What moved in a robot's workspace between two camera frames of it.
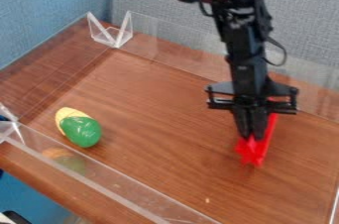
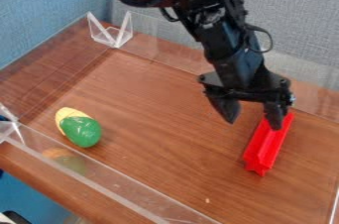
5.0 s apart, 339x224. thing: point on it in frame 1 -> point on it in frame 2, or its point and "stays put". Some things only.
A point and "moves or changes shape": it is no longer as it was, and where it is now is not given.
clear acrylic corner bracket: (111, 36) stays put
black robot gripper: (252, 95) -> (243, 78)
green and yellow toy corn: (79, 126) stays put
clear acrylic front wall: (120, 185) stays put
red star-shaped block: (252, 149) moves or changes shape
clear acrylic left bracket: (9, 125) stays put
